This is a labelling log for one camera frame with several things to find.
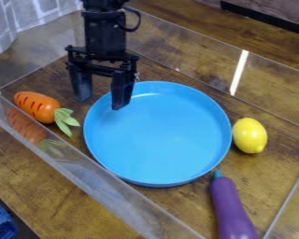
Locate white grid curtain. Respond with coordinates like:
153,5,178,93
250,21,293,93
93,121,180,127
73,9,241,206
0,0,83,53

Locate yellow toy lemon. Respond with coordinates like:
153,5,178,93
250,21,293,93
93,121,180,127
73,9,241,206
233,118,269,154

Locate purple toy eggplant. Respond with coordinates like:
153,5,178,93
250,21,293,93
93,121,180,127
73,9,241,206
212,170,260,239

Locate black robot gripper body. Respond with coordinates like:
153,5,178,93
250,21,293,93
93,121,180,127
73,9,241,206
66,0,141,77

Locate blue plastic object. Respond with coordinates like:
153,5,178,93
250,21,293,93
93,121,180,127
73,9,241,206
0,206,19,239

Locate clear acrylic barrier wall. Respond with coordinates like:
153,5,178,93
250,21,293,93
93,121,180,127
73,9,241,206
0,5,299,239

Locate blue round plate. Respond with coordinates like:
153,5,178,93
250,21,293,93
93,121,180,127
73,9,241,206
85,81,233,188

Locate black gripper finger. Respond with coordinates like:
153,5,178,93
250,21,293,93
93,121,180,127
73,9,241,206
67,63,93,102
111,63,138,110

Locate orange toy carrot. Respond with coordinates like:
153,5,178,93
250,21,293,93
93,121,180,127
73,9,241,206
14,91,82,137

